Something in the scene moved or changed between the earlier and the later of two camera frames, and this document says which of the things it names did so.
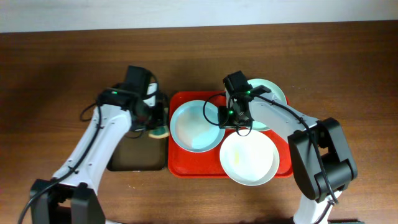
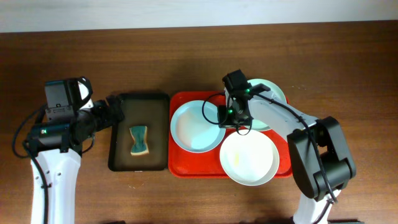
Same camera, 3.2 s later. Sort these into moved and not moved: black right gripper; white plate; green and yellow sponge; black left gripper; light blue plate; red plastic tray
Moved: green and yellow sponge; black left gripper
Not moved: black right gripper; light blue plate; white plate; red plastic tray
